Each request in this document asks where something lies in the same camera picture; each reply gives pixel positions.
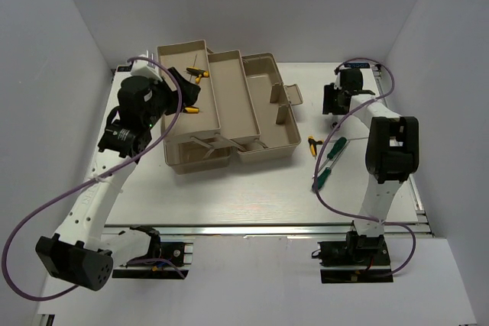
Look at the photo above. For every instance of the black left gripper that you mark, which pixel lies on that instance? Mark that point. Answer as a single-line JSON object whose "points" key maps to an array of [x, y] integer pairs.
{"points": [[189, 90]]}

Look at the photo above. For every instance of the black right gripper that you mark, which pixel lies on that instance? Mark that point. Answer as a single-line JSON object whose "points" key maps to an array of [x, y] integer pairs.
{"points": [[329, 107]]}

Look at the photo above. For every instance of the yellow black T-handle hex key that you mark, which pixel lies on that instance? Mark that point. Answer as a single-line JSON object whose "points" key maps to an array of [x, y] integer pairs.
{"points": [[191, 110]]}

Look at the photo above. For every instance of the long yellow black T-handle key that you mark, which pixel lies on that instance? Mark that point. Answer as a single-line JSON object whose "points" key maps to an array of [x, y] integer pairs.
{"points": [[197, 73]]}

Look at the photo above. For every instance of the beige plastic toolbox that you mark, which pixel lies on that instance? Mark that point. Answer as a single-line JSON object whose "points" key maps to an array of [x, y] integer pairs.
{"points": [[246, 109]]}

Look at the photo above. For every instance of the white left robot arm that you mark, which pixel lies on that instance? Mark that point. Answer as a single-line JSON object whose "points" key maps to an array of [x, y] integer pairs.
{"points": [[76, 253]]}

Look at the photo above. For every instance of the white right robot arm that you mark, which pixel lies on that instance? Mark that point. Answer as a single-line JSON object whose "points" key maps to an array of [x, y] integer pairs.
{"points": [[392, 152]]}

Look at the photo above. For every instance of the blue label sticker right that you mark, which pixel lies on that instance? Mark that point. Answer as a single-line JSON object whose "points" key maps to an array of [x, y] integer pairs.
{"points": [[357, 65]]}

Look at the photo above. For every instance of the small green screwdriver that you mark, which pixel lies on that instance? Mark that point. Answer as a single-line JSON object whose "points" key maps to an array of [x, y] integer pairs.
{"points": [[338, 146]]}

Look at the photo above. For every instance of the large green screwdriver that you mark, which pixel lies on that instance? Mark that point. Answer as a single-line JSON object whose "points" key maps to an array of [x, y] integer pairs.
{"points": [[320, 180]]}

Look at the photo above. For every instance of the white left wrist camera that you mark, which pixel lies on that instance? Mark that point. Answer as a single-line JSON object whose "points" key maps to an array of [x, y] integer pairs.
{"points": [[145, 68]]}

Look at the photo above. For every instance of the aluminium table front rail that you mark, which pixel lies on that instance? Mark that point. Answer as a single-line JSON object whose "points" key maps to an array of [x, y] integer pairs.
{"points": [[420, 229]]}

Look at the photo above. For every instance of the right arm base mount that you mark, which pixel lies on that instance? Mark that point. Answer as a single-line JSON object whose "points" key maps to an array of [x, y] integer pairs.
{"points": [[355, 260]]}

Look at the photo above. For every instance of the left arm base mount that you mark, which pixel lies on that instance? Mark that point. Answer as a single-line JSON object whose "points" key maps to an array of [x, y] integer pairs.
{"points": [[171, 261]]}

